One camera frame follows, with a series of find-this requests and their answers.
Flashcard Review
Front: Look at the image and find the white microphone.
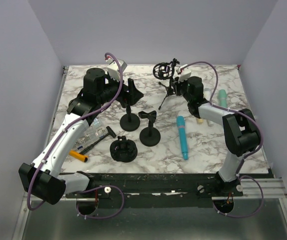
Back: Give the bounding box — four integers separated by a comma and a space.
203, 88, 212, 101

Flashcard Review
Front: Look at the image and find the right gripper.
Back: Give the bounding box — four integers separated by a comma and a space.
173, 74, 193, 103

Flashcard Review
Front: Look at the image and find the black shock-mount round stand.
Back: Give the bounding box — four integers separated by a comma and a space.
109, 135, 138, 163

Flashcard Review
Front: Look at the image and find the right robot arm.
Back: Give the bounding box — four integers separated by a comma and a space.
171, 76, 263, 196

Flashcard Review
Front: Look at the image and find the mint green microphone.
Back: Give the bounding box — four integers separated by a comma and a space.
218, 89, 228, 108

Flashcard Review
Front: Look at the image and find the orange yellow tool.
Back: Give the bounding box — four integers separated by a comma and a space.
68, 150, 88, 163

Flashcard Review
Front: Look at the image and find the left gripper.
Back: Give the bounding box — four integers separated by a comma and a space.
97, 72, 144, 106

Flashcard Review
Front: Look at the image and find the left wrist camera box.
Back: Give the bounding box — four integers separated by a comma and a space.
106, 58, 128, 82

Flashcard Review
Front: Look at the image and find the tall black clip stand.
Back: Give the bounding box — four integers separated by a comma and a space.
119, 97, 140, 132

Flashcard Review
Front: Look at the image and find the beige microphone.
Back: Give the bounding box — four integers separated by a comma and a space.
196, 118, 204, 125

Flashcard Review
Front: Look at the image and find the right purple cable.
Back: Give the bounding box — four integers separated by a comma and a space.
180, 61, 265, 219

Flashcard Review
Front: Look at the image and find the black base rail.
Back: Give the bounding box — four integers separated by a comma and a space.
66, 173, 243, 209

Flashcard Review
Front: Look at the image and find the black tripod shock-mount stand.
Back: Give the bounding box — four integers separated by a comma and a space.
152, 57, 182, 111

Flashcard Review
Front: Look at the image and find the short black clip stand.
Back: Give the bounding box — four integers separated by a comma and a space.
138, 110, 161, 147

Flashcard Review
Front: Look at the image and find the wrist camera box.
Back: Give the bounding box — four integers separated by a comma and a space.
106, 58, 128, 82
176, 64, 192, 83

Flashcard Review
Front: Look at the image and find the clear plastic screw box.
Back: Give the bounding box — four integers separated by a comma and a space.
72, 117, 107, 151

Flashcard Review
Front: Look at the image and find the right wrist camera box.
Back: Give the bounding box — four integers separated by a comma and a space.
176, 64, 192, 83

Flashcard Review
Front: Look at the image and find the black t-handle tool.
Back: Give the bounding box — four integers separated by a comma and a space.
79, 126, 117, 155

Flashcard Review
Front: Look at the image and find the blue microphone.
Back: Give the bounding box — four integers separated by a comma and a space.
176, 115, 189, 161

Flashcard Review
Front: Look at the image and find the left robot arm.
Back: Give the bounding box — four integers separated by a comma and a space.
18, 67, 128, 205

